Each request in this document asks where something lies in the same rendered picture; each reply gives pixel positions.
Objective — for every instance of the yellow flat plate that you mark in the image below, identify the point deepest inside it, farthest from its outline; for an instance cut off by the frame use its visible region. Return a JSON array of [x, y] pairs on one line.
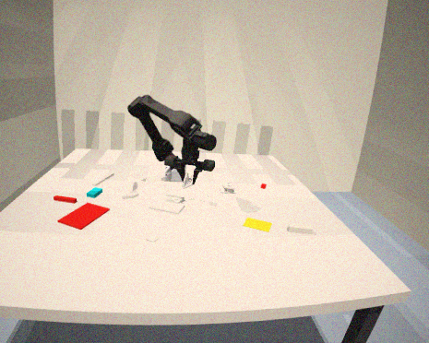
[[258, 224]]

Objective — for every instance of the red flat bar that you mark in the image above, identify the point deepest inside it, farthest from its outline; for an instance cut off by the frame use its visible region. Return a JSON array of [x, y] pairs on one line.
[[65, 199]]

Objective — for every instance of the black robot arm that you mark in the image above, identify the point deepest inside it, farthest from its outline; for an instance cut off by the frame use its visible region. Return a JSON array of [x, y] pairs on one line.
[[179, 121]]

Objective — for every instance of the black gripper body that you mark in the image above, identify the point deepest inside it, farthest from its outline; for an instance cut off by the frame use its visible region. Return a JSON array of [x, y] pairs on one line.
[[190, 158]]

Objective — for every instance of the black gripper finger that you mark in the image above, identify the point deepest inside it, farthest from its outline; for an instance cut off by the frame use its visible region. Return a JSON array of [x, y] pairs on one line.
[[196, 172], [181, 172]]

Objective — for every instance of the teal rectangular block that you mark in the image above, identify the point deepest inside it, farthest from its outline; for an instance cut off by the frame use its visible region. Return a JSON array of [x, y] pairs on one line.
[[93, 193]]

